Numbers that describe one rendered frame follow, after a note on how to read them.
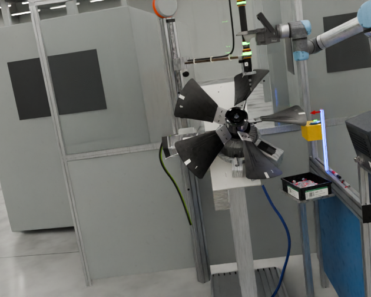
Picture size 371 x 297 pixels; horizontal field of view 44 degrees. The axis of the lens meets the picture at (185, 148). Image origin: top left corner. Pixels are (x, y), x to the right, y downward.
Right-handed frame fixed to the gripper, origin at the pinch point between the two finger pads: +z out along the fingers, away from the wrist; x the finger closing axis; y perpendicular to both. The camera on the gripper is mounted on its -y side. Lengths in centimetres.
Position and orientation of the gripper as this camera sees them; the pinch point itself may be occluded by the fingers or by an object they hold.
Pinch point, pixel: (238, 33)
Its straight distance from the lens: 236.5
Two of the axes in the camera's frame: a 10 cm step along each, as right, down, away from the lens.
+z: -9.9, 1.4, 0.5
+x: 0.3, -2.1, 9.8
